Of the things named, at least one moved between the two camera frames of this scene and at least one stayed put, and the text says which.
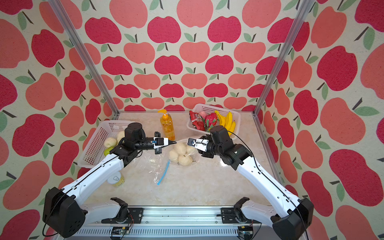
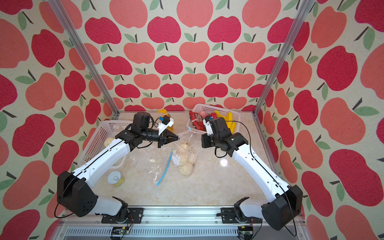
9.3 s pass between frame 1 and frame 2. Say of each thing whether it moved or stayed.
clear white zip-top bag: moved
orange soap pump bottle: stayed
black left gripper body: moved
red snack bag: stayed
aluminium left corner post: stayed
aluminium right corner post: stayed
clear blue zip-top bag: stayed
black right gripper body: moved
